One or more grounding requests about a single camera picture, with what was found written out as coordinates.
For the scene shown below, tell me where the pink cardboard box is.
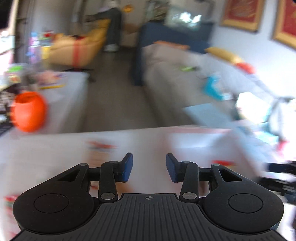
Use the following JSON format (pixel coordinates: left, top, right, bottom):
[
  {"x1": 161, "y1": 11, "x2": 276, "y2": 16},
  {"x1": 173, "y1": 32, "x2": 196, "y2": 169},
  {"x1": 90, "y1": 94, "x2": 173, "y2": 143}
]
[{"x1": 166, "y1": 126, "x2": 258, "y2": 179}]

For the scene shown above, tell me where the white coffee table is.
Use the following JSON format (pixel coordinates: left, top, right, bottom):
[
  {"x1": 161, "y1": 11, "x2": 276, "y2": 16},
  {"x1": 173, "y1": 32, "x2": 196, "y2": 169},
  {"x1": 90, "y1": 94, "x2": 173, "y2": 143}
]
[{"x1": 37, "y1": 72, "x2": 89, "y2": 135}]

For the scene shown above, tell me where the grey covered sofa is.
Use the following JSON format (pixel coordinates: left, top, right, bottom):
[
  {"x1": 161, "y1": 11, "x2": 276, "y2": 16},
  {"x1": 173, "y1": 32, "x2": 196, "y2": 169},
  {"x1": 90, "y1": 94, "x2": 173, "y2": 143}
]
[{"x1": 140, "y1": 41, "x2": 296, "y2": 130}]

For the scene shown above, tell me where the orange pumpkin container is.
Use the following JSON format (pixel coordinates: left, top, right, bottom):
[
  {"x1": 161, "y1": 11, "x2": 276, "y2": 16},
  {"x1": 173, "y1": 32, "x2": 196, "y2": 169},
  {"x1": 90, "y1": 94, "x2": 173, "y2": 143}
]
[{"x1": 11, "y1": 91, "x2": 47, "y2": 133}]

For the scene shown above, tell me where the yellow cushion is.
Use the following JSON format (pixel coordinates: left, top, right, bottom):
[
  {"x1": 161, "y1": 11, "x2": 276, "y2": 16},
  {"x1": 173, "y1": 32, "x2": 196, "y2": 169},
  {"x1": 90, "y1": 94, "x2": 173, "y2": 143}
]
[{"x1": 205, "y1": 47, "x2": 244, "y2": 65}]

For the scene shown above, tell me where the yellow leather armchair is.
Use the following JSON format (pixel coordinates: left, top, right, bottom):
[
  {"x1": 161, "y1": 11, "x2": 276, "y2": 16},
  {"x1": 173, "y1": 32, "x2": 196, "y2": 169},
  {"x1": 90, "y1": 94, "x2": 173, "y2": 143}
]
[{"x1": 48, "y1": 19, "x2": 111, "y2": 69}]

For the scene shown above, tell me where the dark coat on stand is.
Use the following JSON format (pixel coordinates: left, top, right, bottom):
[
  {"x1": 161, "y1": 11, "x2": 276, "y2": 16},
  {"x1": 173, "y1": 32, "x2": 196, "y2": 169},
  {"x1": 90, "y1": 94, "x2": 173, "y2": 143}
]
[{"x1": 85, "y1": 1, "x2": 122, "y2": 53}]

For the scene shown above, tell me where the blue fish tank cabinet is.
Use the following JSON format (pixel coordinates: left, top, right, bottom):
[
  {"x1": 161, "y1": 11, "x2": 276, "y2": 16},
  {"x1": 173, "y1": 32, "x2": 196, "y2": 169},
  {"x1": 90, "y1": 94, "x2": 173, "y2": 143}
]
[{"x1": 129, "y1": 1, "x2": 215, "y2": 86}]

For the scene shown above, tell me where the red framed wall picture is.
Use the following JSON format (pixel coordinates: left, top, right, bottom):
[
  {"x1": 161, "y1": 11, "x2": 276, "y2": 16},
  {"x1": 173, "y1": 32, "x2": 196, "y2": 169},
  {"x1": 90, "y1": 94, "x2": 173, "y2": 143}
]
[{"x1": 220, "y1": 0, "x2": 265, "y2": 33}]

